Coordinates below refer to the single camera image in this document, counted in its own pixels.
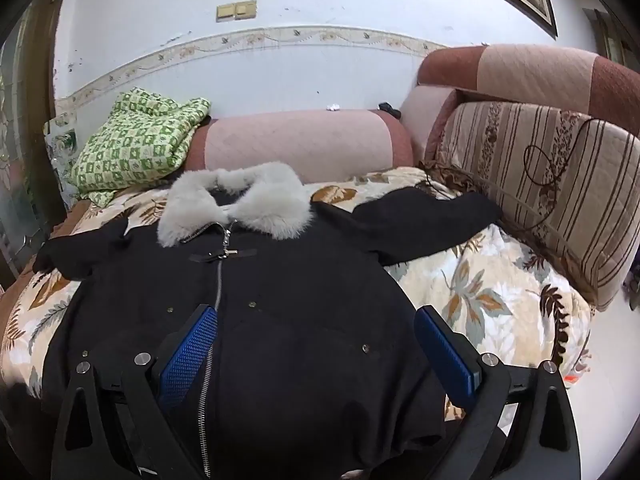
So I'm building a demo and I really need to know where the wooden door with patterned glass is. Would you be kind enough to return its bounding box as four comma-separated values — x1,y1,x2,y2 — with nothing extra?
0,0,68,281

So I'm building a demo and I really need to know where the window frame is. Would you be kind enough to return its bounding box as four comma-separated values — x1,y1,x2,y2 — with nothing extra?
582,7,640,68

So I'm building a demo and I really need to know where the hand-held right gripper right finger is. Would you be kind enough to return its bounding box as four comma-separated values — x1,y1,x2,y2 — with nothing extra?
414,305,583,480

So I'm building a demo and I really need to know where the pink and brown sofa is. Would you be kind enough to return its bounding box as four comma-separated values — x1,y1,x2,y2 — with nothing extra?
0,45,640,313

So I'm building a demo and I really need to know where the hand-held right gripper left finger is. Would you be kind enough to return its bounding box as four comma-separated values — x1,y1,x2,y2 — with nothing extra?
50,304,219,480

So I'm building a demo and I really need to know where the black coat with fur collar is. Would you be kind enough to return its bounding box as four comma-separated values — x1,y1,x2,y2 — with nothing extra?
32,162,503,480

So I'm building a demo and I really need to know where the striped floral cushion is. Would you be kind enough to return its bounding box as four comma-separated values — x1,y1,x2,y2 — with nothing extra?
425,101,640,311

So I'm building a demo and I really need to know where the clear plastic bag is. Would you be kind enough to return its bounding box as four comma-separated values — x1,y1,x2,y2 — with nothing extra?
44,112,81,196

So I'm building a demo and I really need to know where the green checked quilt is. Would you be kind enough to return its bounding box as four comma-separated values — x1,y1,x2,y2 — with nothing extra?
67,87,212,208

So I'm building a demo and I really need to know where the dark purple object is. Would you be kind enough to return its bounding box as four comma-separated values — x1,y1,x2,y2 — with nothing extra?
622,250,640,311

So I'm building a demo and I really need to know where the leaf print plush blanket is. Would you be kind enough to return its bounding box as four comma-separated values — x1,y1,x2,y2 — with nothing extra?
0,167,593,421

